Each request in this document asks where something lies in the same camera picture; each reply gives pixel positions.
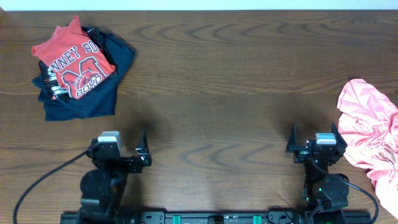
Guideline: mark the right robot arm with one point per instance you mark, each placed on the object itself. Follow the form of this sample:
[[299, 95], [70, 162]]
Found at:
[[323, 191]]

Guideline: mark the pink t-shirt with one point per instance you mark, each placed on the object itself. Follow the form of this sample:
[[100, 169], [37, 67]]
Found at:
[[368, 124]]

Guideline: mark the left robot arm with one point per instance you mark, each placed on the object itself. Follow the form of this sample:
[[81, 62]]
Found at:
[[102, 188]]

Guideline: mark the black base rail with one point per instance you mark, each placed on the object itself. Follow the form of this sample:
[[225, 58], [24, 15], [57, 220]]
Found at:
[[281, 217]]

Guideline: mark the red-orange t-shirt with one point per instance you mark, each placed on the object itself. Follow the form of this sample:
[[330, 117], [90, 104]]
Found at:
[[74, 65]]

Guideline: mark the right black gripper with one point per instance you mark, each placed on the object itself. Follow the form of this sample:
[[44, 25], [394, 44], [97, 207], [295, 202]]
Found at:
[[303, 152]]

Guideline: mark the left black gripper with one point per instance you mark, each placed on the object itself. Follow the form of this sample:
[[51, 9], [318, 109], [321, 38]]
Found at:
[[135, 167]]

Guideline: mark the navy folded t-shirt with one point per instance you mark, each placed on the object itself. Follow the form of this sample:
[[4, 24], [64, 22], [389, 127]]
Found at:
[[100, 101]]

